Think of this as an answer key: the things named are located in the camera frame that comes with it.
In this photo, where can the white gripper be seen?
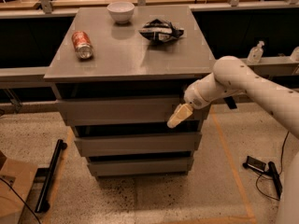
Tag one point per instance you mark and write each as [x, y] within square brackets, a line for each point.
[195, 97]

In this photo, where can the grey top drawer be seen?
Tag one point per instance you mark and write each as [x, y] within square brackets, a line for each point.
[118, 110]

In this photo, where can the grey drawer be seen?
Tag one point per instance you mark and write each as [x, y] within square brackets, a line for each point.
[118, 110]
[137, 144]
[140, 167]

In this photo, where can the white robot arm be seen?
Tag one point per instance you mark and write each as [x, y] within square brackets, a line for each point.
[231, 76]

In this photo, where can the grey middle drawer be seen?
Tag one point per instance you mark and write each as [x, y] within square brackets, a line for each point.
[137, 144]

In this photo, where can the grey drawer cabinet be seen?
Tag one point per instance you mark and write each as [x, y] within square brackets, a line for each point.
[124, 63]

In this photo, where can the grey bottom drawer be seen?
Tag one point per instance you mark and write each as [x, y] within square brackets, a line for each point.
[140, 167]

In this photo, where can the crumpled black chip bag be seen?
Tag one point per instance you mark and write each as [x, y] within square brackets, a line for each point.
[161, 31]

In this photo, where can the small black floor device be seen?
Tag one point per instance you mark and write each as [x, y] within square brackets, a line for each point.
[255, 165]

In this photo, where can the clear sanitizer pump bottle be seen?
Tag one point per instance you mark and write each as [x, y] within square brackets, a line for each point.
[256, 53]

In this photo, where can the black floor bar right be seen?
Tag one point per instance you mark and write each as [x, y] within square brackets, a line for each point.
[276, 179]

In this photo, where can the black floor bar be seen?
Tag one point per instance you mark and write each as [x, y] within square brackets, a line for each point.
[47, 173]
[276, 179]

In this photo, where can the white ceramic bowl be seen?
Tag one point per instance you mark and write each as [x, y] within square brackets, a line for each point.
[121, 12]

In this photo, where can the red soda can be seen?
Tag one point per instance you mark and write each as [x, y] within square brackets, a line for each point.
[82, 45]

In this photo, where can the black floor bar left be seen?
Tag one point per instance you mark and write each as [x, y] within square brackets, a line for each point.
[47, 173]

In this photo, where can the cardboard box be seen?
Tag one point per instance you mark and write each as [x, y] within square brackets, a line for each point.
[17, 178]

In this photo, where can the grey metal rail frame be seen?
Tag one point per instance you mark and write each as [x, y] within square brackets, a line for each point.
[30, 41]

